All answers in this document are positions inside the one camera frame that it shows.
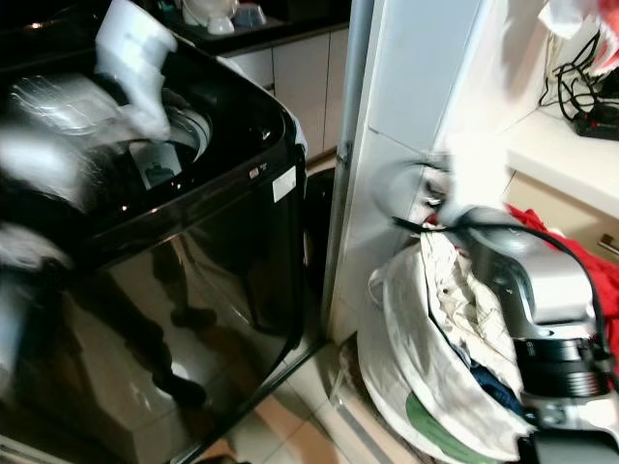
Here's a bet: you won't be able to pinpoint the white garment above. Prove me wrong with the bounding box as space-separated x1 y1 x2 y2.
95 0 206 142

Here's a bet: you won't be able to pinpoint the black top-load washing machine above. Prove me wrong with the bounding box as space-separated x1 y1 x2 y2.
0 19 310 464

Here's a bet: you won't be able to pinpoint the beige garment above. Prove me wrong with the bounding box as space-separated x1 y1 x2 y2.
428 230 528 392

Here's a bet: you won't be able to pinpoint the grey vertical pipe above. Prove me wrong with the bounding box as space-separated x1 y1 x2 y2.
321 0 380 325

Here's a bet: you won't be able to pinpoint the black bin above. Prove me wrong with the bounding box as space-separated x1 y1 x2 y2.
300 169 337 291

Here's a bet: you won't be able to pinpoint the red garment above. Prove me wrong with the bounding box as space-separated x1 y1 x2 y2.
503 203 619 325

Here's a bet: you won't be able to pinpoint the white fabric laundry basket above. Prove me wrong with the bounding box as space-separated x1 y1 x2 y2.
356 230 543 464

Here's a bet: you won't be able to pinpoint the black power strip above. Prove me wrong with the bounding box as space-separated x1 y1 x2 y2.
574 109 619 142

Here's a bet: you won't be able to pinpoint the beige kitchen cabinet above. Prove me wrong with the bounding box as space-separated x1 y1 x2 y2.
221 24 351 163

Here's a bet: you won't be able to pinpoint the dark blue garment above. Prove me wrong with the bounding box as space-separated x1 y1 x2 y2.
472 360 531 419

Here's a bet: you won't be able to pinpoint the red and white plastic bag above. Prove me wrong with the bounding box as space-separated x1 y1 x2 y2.
540 0 619 42

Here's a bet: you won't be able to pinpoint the blue bowl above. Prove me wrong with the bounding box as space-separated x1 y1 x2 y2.
236 5 268 30

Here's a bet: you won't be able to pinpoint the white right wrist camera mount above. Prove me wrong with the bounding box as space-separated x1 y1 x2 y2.
420 155 457 194

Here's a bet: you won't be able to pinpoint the black cable bundle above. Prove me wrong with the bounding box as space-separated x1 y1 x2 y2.
535 31 619 125

